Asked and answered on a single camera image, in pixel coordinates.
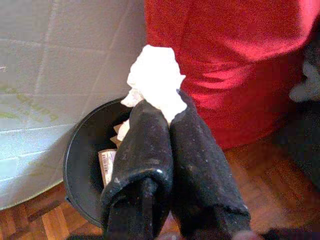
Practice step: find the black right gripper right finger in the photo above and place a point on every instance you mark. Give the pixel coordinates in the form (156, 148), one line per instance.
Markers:
(200, 175)

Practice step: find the black round trash bin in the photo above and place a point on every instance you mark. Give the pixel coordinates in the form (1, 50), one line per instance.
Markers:
(80, 162)

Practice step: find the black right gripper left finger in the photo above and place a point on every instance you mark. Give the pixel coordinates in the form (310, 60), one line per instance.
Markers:
(142, 162)

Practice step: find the brown cardboard scrap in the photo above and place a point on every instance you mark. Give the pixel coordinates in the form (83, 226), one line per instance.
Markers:
(122, 132)

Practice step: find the red fabric mattress cushion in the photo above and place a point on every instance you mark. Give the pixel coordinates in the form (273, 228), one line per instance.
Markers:
(225, 62)

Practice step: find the white tissue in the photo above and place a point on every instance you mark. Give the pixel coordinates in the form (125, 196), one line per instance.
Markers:
(155, 75)

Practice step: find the white printed paper scrap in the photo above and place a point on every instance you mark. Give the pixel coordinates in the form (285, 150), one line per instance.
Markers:
(107, 167)

